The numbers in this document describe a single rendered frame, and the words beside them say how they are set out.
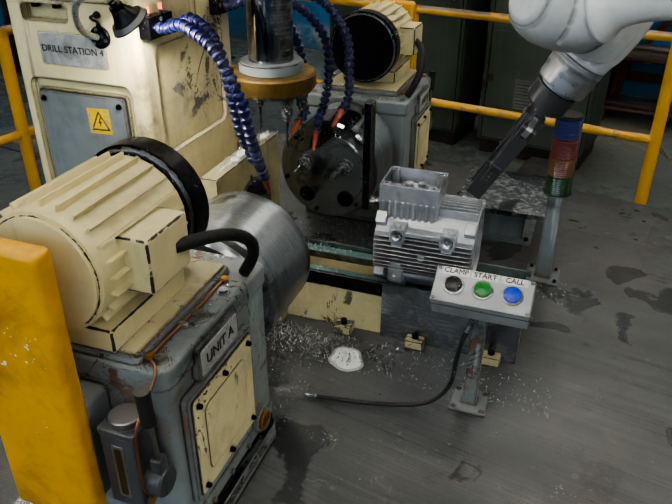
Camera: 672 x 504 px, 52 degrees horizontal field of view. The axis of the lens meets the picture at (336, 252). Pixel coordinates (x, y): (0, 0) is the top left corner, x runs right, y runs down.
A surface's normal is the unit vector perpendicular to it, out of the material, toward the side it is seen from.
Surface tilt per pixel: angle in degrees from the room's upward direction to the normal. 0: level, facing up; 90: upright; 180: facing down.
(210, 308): 0
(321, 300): 90
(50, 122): 90
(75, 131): 90
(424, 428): 0
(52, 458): 90
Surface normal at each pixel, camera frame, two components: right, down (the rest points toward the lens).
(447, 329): -0.34, 0.46
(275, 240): 0.73, -0.42
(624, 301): 0.00, -0.87
